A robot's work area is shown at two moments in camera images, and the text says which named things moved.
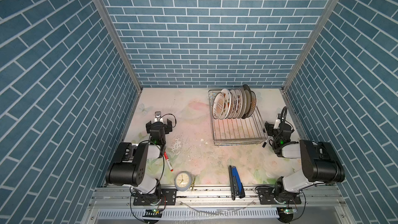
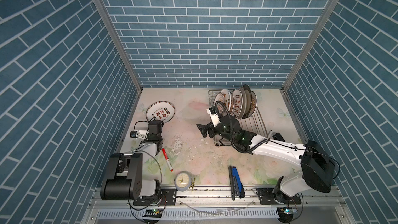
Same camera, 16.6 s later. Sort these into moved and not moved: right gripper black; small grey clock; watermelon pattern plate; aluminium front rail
Moved: right gripper black
Not moved: small grey clock; watermelon pattern plate; aluminium front rail
